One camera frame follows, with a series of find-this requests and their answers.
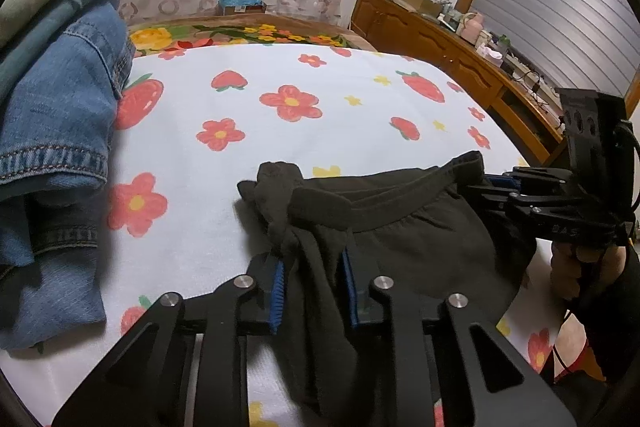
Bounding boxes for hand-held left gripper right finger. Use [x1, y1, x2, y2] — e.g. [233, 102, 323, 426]
[341, 252, 579, 427]

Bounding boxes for wooden cabinet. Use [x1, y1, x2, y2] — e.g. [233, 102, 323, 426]
[349, 0, 567, 168]

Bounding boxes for beige fleece blanket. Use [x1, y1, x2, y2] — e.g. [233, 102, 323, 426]
[550, 317, 607, 381]

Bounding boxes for small box with blue wrap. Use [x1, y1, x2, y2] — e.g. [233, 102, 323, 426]
[217, 0, 267, 17]

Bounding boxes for white strawberry print sheet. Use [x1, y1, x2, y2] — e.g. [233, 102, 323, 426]
[0, 41, 567, 427]

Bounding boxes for person's right hand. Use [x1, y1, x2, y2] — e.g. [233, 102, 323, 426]
[549, 241, 632, 304]

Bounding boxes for teal denim pants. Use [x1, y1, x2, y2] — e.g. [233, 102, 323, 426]
[0, 0, 157, 100]

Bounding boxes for brown floral blanket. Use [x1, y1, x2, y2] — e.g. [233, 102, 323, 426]
[127, 13, 382, 60]

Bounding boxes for pink tissue box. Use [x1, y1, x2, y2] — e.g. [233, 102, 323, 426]
[477, 44, 506, 67]

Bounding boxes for black pants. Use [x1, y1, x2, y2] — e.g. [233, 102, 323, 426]
[237, 150, 539, 427]

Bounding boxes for person's right forearm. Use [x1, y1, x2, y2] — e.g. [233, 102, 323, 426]
[544, 247, 640, 427]

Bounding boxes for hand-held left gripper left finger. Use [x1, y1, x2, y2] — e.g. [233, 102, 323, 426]
[51, 253, 287, 427]

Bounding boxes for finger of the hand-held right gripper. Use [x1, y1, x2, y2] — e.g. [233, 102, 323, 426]
[481, 166, 573, 194]
[464, 183, 532, 222]

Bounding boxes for blue denim jeans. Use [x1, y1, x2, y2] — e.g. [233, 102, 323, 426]
[0, 1, 138, 354]

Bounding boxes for pink jug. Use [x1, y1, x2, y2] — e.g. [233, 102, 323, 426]
[459, 10, 485, 44]

